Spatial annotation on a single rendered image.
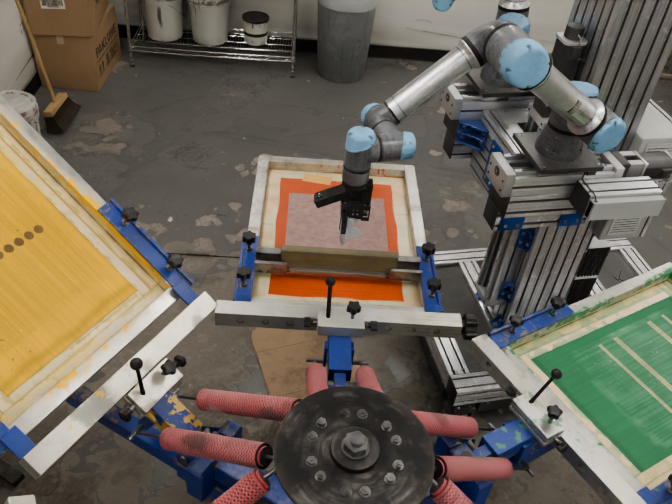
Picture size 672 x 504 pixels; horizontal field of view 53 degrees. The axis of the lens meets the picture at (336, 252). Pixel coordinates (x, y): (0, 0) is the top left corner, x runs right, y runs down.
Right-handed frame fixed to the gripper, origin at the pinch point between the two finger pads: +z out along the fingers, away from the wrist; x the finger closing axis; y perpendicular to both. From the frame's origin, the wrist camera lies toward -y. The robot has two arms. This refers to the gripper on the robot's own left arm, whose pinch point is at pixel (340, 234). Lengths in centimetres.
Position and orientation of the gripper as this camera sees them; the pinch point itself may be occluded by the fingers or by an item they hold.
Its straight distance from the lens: 200.4
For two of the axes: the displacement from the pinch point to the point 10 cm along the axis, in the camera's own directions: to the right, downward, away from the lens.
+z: -0.9, 7.5, 6.5
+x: 0.0, -6.5, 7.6
